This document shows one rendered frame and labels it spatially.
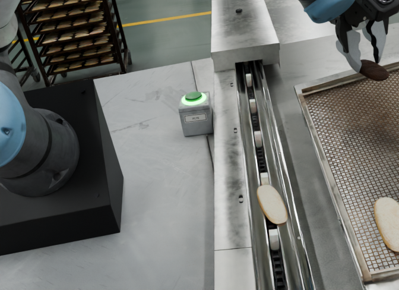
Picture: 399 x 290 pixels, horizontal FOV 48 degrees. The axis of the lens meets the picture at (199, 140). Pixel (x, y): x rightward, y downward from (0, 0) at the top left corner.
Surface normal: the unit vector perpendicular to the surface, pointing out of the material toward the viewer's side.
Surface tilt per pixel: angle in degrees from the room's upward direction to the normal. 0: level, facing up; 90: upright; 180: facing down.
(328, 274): 0
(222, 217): 0
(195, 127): 90
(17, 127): 102
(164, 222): 0
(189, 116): 90
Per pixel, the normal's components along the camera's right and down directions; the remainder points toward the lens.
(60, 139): 0.93, -0.22
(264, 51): -0.03, 0.54
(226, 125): -0.15, -0.83
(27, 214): -0.04, -0.23
